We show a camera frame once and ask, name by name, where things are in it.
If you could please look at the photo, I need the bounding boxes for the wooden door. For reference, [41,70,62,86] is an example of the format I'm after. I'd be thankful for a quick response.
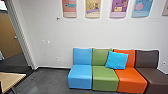
[0,12,24,60]

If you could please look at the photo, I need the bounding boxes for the blue sofa chair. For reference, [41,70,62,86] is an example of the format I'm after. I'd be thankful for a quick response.
[67,47,94,90]

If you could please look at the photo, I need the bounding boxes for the cyan cushion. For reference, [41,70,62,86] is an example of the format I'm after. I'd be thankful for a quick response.
[105,50,129,70]

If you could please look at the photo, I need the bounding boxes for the green sofa chair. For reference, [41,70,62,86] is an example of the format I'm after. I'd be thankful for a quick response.
[91,48,120,93]

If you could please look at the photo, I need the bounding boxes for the orange sofa chair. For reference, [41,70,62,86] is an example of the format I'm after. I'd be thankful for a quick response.
[112,48,148,94]

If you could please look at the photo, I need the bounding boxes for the brown sofa chair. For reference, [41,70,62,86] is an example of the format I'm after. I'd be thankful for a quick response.
[134,49,168,94]

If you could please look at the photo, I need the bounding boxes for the light wooden table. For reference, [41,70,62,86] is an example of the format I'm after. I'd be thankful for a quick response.
[0,72,27,94]

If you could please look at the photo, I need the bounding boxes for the salmon wall poster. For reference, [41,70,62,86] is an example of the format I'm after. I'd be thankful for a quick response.
[61,0,78,18]

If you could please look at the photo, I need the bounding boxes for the purple wall poster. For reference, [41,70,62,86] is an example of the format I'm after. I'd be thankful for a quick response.
[109,0,130,18]

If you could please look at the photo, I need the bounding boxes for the white door frame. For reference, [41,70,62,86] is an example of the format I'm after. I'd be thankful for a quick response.
[4,0,38,71]

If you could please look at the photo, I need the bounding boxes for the beige pink wall poster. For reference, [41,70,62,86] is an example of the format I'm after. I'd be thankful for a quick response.
[162,0,168,17]

